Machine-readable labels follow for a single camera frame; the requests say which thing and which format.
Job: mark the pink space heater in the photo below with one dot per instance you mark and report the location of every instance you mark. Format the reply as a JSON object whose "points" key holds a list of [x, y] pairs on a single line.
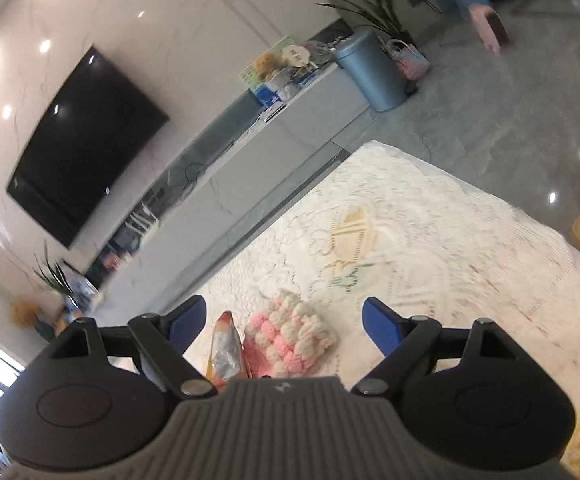
{"points": [[490, 27]]}

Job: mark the dark vase with yellow flowers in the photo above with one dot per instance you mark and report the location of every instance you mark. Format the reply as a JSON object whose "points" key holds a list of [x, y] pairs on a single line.
{"points": [[25, 310]]}

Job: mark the green printed card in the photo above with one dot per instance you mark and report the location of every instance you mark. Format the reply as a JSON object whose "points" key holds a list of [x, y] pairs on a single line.
{"points": [[275, 45]]}

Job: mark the pastel woven basket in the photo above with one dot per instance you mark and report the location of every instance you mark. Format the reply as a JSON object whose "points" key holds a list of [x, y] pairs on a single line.
{"points": [[410, 60]]}

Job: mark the white router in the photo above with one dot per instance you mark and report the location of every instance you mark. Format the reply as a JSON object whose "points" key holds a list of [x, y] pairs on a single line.
{"points": [[142, 220]]}

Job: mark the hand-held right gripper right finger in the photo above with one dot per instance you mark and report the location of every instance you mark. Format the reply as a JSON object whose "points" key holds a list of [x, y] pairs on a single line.
{"points": [[382, 327]]}

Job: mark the pink white knitted pouch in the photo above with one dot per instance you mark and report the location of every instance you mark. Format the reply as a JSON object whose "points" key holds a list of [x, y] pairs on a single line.
{"points": [[290, 335]]}

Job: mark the blue-grey trash can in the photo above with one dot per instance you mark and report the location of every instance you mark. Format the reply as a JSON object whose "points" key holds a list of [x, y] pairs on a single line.
{"points": [[370, 75]]}

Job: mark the black television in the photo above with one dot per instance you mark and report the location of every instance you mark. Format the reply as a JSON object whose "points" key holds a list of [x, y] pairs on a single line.
{"points": [[85, 150]]}

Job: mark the tall leafy floor plant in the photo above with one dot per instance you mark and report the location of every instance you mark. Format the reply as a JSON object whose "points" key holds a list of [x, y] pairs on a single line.
{"points": [[375, 10]]}

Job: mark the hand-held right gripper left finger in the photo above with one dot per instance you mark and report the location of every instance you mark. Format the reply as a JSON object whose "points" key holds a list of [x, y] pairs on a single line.
{"points": [[187, 322]]}

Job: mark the green potted plant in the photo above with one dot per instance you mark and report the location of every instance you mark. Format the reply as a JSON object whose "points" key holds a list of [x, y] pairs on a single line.
{"points": [[55, 280]]}

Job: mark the white marble TV console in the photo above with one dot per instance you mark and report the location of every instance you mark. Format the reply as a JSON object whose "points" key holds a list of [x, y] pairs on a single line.
{"points": [[270, 160]]}

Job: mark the silver foil snack packet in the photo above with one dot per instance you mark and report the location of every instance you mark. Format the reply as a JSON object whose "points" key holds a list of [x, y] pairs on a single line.
{"points": [[225, 355]]}

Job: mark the round hand fan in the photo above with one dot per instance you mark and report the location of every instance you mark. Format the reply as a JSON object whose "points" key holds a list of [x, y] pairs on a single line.
{"points": [[294, 55]]}

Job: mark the clear plastic bag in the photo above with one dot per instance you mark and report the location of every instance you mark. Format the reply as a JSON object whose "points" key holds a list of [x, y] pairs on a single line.
{"points": [[84, 285]]}

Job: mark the small pink box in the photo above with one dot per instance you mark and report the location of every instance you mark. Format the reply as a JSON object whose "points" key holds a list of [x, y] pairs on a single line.
{"points": [[111, 260]]}

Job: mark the brown teddy bear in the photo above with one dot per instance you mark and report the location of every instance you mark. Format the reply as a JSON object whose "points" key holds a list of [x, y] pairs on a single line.
{"points": [[265, 63]]}

